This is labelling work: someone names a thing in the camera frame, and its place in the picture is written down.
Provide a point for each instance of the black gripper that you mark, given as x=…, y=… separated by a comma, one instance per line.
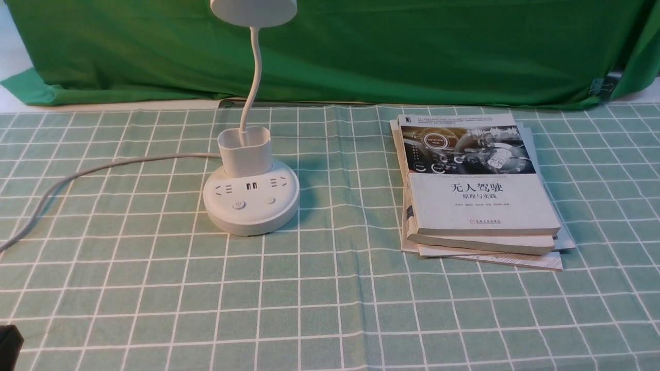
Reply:
x=11, y=344

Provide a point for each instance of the white desk lamp with sockets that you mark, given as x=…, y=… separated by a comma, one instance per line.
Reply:
x=251, y=193

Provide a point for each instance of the green checked tablecloth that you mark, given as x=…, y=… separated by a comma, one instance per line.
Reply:
x=126, y=271

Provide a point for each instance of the top white book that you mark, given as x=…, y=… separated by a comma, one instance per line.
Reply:
x=479, y=201

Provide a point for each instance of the green backdrop cloth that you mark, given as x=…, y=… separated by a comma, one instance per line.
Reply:
x=493, y=53

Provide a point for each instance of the bottom thin book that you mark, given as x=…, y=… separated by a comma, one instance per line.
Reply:
x=515, y=259

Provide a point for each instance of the black binder clip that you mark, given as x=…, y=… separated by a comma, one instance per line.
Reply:
x=603, y=88

